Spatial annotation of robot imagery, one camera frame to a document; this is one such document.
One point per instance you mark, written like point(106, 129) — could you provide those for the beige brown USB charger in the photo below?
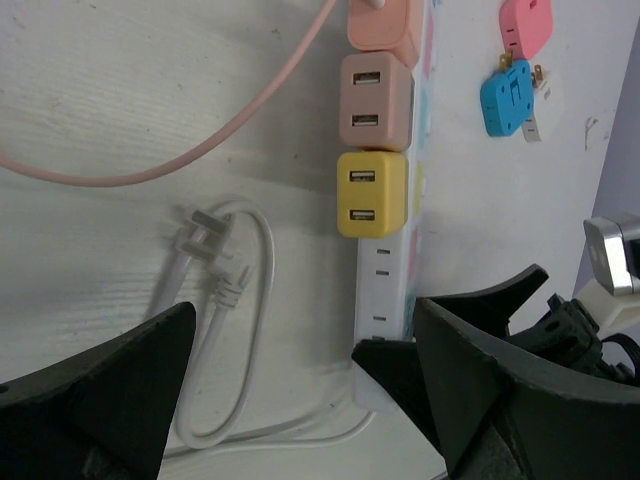
point(376, 102)

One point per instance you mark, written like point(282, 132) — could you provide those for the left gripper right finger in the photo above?
point(498, 407)

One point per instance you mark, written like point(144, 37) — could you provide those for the pink plug adapter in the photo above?
point(526, 26)

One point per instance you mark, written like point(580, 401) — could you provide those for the blue plug adapter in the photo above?
point(507, 97)

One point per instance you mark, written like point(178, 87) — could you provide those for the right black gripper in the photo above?
point(561, 354)

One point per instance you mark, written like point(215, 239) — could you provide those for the yellow olive USB charger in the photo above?
point(371, 193)

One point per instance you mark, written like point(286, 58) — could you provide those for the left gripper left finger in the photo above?
point(104, 413)

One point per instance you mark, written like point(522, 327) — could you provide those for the salmon pink USB charger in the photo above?
point(396, 27)

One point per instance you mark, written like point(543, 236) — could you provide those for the white plug adapter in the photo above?
point(549, 104)

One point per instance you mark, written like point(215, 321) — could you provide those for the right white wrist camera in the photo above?
point(612, 296)

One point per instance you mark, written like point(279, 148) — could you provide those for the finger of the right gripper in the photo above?
point(395, 366)

